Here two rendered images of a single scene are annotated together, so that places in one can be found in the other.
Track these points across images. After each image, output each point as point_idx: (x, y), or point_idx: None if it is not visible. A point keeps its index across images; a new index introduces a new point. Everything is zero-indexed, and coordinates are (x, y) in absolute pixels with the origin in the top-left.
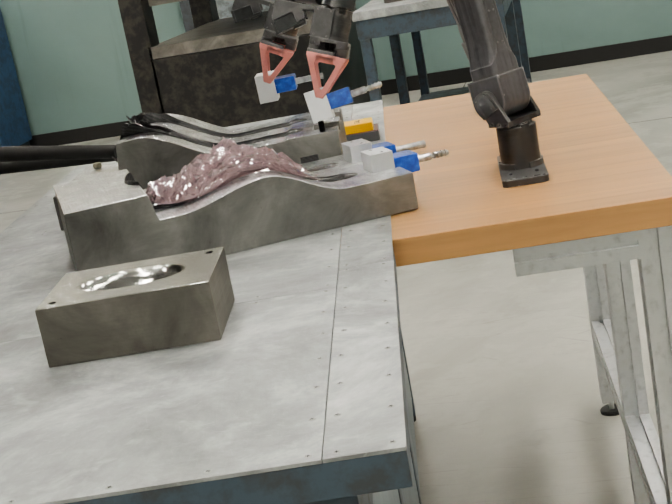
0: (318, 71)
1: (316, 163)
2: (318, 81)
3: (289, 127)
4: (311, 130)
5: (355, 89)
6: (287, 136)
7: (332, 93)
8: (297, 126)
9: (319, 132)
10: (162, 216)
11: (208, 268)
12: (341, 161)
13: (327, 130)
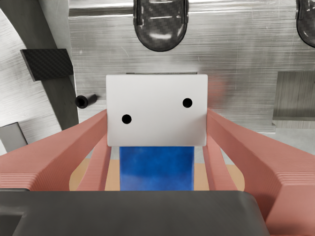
0: (227, 155)
1: (13, 77)
2: (214, 134)
3: (258, 1)
4: (125, 71)
5: None
6: (102, 13)
7: (119, 159)
8: (225, 28)
9: (83, 91)
10: None
11: None
12: (3, 118)
13: (92, 108)
